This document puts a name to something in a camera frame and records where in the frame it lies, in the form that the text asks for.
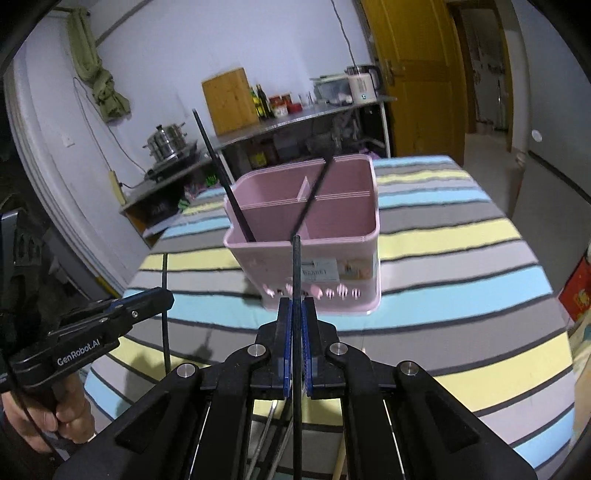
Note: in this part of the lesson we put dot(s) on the clear plastic container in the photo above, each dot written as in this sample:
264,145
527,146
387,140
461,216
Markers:
330,90

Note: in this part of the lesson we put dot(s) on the yellow wooden door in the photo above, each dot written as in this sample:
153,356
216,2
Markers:
415,83

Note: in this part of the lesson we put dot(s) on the beige power strip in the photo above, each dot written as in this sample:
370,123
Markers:
116,188

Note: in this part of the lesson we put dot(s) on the white wall switch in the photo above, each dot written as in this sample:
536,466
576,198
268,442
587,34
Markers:
68,140

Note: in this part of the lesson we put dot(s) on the green hanging cloth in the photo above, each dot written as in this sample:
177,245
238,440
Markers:
99,87

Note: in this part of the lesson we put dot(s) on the white electric kettle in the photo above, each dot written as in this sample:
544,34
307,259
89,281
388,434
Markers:
362,85

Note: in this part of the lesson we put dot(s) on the metal chopstick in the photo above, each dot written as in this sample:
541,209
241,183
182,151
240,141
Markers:
277,443
261,443

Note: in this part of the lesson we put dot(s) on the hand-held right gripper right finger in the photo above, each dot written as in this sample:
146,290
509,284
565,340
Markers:
306,350

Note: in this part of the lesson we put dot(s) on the black induction cooker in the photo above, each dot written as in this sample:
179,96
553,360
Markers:
178,164

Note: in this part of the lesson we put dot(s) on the wooden cutting board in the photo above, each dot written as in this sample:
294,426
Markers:
231,101

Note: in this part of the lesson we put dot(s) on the stainless steel counter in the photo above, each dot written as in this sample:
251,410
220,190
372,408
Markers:
295,117

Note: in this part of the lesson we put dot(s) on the red cardboard box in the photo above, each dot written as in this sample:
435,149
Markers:
577,290

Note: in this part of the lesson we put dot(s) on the dark glass bottle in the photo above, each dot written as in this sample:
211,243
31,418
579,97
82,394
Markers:
264,104

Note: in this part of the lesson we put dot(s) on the person's left hand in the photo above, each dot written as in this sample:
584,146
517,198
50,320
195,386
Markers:
76,415

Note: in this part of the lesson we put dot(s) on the dark bottle yellow label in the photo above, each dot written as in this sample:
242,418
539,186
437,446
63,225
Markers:
255,104

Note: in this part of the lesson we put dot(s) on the red jar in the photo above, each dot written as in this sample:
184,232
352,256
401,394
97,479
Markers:
279,105

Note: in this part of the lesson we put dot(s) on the stainless steel pot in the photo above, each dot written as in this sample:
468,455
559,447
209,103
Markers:
165,141

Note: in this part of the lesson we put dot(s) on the pink plastic utensil basket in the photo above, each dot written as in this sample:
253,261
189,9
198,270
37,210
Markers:
341,249

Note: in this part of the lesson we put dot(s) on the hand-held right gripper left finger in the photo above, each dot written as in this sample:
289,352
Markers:
286,350

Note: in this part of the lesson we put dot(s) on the striped tablecloth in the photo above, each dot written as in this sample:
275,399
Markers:
461,277

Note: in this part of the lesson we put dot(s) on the black chopstick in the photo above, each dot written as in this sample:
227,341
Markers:
165,332
314,194
297,277
221,175

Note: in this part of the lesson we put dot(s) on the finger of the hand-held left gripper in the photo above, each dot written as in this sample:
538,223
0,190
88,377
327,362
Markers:
152,300

